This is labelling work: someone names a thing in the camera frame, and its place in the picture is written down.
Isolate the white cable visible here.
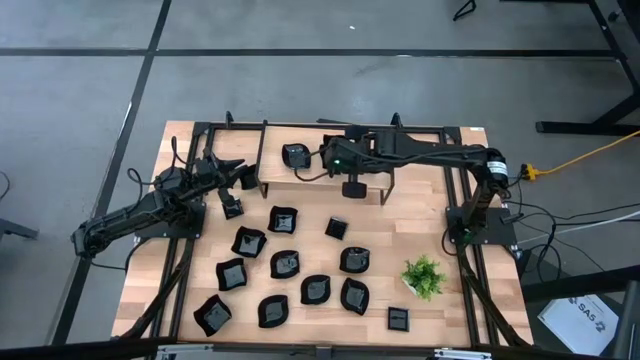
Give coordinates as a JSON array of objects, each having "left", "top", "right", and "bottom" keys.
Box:
[{"left": 517, "top": 209, "right": 640, "bottom": 246}]

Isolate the white printed sign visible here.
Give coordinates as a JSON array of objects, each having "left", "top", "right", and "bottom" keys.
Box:
[{"left": 537, "top": 293, "right": 620, "bottom": 357}]

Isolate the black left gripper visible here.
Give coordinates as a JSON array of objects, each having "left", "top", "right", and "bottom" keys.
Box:
[{"left": 192, "top": 155, "right": 260, "bottom": 198}]

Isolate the black glossy wavy-edged plate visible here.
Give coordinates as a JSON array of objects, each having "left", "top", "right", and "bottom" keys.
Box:
[
  {"left": 215, "top": 257, "right": 249, "bottom": 293},
  {"left": 230, "top": 225, "right": 268, "bottom": 260},
  {"left": 266, "top": 204, "right": 300, "bottom": 236},
  {"left": 192, "top": 293, "right": 234, "bottom": 338}
]

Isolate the green plant white pot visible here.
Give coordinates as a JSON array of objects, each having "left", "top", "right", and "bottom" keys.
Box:
[{"left": 399, "top": 254, "right": 448, "bottom": 302}]

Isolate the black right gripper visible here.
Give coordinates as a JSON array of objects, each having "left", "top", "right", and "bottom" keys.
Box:
[{"left": 305, "top": 134, "right": 354, "bottom": 176}]

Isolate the black metal beam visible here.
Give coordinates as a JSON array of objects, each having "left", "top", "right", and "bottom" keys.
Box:
[{"left": 519, "top": 263, "right": 640, "bottom": 304}]

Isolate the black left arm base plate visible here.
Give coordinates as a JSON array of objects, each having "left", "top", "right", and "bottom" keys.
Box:
[{"left": 134, "top": 198, "right": 207, "bottom": 240}]

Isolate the grey furniture leg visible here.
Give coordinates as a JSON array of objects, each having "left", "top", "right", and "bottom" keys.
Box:
[{"left": 0, "top": 217, "right": 40, "bottom": 242}]

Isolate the black desk leg frame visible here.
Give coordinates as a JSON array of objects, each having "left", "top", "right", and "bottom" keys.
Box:
[{"left": 534, "top": 0, "right": 640, "bottom": 138}]

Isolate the wooden shelf black frame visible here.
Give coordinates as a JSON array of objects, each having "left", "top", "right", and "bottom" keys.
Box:
[{"left": 253, "top": 118, "right": 396, "bottom": 206}]

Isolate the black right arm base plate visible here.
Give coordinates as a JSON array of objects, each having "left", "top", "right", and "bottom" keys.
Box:
[{"left": 446, "top": 206, "right": 518, "bottom": 246}]

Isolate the thick yellow extension cord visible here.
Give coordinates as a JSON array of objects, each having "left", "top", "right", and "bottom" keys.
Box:
[{"left": 522, "top": 128, "right": 640, "bottom": 182}]

